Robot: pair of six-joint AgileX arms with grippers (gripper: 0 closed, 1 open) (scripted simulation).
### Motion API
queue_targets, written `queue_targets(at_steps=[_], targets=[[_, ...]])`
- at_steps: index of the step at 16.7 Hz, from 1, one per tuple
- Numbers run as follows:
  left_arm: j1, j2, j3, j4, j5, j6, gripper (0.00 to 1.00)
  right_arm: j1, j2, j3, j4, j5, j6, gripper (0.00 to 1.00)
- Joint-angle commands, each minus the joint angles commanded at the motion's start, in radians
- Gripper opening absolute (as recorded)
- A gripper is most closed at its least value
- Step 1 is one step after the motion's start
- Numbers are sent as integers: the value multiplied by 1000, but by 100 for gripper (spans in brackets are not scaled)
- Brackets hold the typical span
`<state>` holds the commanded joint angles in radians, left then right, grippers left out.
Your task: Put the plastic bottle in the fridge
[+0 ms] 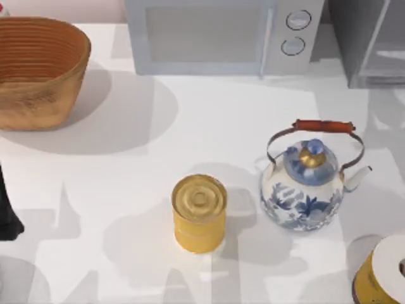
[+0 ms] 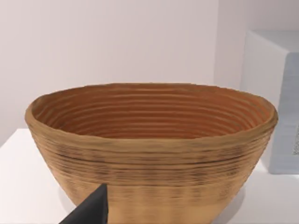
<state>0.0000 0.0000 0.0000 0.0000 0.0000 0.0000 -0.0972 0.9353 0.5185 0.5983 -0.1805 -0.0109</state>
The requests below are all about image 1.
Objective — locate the yellow can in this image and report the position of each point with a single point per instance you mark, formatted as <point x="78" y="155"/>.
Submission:
<point x="199" y="218"/>

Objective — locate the pale microwave oven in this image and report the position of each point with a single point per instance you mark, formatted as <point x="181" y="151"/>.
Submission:
<point x="202" y="35"/>

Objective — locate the brown woven basket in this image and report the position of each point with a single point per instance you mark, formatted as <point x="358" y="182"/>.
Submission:
<point x="38" y="73"/>

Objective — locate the blue and white teapot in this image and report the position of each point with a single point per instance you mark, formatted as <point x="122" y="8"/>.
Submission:
<point x="300" y="196"/>

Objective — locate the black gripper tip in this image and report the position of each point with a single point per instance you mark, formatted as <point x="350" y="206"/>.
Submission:
<point x="8" y="215"/>

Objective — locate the red and white object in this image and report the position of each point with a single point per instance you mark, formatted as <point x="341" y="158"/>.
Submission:
<point x="3" y="5"/>

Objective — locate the round microwave knob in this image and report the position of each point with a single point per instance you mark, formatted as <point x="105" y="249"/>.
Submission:
<point x="293" y="46"/>
<point x="297" y="19"/>

